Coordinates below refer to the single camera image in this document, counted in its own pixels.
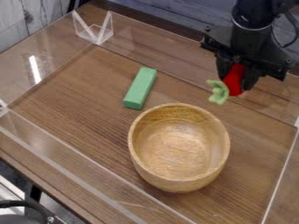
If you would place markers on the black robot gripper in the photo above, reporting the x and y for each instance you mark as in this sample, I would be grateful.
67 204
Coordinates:
252 48

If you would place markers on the red plush strawberry green leaves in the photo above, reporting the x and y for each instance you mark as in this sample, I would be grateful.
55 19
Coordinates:
228 87

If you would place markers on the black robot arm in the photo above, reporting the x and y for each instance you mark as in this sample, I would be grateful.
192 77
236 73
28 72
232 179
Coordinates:
256 14

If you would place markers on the green rectangular block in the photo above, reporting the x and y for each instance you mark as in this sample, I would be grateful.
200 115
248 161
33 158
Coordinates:
139 88

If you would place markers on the light wooden bowl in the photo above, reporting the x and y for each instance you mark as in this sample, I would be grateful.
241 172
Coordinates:
179 147

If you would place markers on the black table leg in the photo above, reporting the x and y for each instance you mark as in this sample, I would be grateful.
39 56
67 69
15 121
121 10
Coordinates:
35 193

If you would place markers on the clear acrylic corner bracket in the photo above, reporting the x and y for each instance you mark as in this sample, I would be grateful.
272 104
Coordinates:
93 33

